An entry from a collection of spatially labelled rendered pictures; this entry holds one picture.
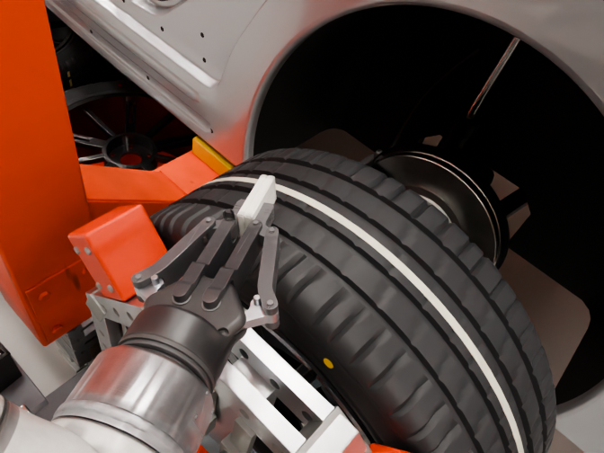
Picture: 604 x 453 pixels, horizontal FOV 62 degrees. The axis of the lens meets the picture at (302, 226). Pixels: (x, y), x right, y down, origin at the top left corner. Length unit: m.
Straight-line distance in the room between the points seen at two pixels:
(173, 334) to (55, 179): 0.56
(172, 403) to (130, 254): 0.30
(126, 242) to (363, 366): 0.30
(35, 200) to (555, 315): 1.96
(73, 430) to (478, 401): 0.38
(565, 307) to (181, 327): 2.11
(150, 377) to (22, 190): 0.58
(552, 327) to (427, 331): 1.76
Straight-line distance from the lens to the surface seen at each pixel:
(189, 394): 0.34
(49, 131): 0.82
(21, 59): 0.74
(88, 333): 1.50
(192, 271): 0.42
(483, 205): 0.95
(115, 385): 0.33
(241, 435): 0.54
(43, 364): 1.79
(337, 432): 0.50
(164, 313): 0.36
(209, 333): 0.36
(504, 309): 0.61
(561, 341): 2.25
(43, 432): 0.30
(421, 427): 0.51
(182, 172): 1.27
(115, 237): 0.59
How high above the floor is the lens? 1.58
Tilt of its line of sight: 49 degrees down
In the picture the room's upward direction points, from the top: 16 degrees clockwise
